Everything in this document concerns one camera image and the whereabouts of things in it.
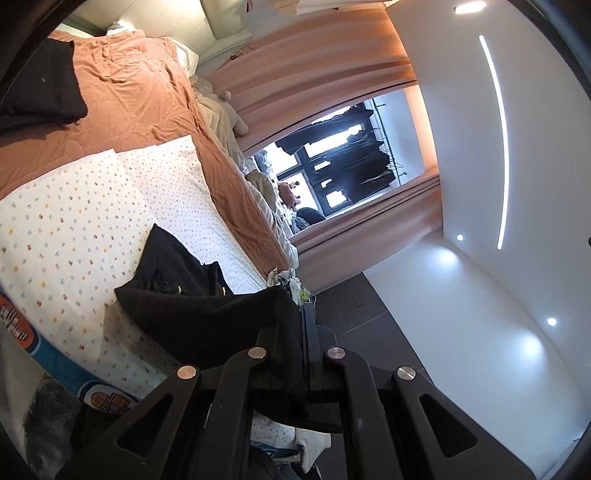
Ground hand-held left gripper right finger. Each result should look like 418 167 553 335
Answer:
302 308 539 480

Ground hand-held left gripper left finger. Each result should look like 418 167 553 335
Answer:
55 325 303 480

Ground black garment with yellow marks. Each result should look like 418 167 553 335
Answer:
115 224 345 435

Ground row of hanging dark clothes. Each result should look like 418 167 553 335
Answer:
277 104 401 195

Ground folded black clothes pile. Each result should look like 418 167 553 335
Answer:
0 39 88 136

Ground cream blanket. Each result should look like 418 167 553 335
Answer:
294 427 332 463

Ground patterned crumpled cloth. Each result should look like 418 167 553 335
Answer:
267 268 315 301

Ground pink curtain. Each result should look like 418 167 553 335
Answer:
288 178 445 295
210 9 419 156

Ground dark round cushion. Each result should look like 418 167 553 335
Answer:
295 208 325 228

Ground brown plush toy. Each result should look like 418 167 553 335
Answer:
277 181 300 207

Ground person's grey printed pants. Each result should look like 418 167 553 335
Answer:
23 377 116 480

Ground white dotted blanket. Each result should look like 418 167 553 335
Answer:
0 135 297 445

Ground beige plush toy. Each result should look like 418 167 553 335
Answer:
216 90 251 138

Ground linear ceiling light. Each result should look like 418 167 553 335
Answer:
478 34 510 250

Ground orange blanket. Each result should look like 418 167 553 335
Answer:
0 30 297 278

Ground white pillow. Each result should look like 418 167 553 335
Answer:
172 39 200 71

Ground cream padded headboard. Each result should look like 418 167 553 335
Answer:
69 0 254 61

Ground black window frame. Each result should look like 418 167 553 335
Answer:
242 90 426 236

